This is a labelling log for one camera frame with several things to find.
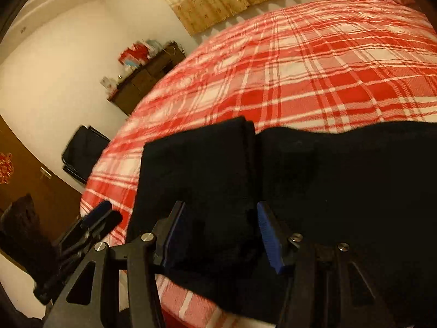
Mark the brown wooden door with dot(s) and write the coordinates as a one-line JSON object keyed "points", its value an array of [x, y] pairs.
{"points": [[30, 184]]}

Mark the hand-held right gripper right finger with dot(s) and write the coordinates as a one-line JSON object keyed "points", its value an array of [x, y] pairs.
{"points": [[269, 232]]}

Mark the dark cloth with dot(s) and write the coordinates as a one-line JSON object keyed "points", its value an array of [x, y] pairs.
{"points": [[20, 232]]}

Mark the brown wooden side cabinet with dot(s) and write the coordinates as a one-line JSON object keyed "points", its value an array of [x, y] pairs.
{"points": [[143, 82]]}

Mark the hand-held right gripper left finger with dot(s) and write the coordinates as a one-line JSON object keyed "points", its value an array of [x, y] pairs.
{"points": [[170, 234]]}

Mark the beige floral curtain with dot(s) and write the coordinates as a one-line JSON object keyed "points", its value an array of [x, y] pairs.
{"points": [[211, 3]]}

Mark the red door decoration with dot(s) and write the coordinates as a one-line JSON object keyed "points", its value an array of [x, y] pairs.
{"points": [[5, 167]]}

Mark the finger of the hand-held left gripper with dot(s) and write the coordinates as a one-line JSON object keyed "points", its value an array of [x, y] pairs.
{"points": [[99, 210], [109, 220]]}

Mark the black folding chair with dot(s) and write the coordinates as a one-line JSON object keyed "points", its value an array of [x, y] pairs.
{"points": [[85, 150]]}

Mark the black pants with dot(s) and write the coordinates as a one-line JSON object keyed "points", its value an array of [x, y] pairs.
{"points": [[341, 177]]}

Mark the red gift bags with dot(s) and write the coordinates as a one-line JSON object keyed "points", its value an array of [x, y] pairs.
{"points": [[131, 54]]}

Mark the bed with red plaid sheet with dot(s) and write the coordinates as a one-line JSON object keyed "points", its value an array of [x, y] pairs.
{"points": [[307, 75]]}

